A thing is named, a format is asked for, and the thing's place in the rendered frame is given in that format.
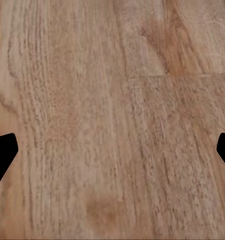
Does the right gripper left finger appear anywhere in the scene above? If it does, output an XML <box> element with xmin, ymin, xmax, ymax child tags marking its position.
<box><xmin>0</xmin><ymin>133</ymin><xmax>19</xmax><ymax>181</ymax></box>

